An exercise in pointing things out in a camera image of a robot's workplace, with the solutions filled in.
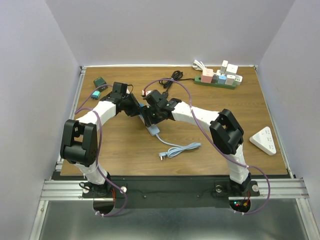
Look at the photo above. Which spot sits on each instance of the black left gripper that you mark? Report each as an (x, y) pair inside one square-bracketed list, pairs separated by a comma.
[(135, 109)]

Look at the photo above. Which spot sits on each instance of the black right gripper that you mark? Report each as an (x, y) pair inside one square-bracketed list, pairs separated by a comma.
[(146, 112)]

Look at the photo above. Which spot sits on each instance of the light blue power strip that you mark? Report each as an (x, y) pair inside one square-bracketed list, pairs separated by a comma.
[(174, 149)]

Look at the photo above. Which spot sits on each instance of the teal usb charger plug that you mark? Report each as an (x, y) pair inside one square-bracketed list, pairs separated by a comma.
[(95, 95)]

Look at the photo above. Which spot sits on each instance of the dark green charger plug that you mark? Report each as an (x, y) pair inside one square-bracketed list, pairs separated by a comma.
[(99, 82)]

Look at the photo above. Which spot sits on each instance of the white triangular power strip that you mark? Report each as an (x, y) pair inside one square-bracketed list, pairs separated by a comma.
[(263, 140)]

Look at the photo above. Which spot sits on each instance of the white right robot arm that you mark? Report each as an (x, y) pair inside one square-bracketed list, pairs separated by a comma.
[(220, 127)]

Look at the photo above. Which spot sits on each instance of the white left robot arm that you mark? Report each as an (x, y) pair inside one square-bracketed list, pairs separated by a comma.
[(79, 144)]

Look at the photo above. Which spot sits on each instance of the dark green power strip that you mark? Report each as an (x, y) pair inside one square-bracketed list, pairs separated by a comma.
[(216, 85)]

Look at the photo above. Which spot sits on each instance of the pink cube adapter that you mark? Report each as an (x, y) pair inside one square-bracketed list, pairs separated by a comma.
[(207, 75)]

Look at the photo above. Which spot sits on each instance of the light blue small adapter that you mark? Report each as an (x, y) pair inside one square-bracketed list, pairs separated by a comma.
[(221, 79)]

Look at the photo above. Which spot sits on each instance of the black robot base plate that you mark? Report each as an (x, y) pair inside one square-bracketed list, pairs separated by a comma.
[(122, 201)]

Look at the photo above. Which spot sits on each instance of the aluminium front rail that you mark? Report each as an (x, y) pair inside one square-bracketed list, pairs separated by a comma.
[(55, 190)]

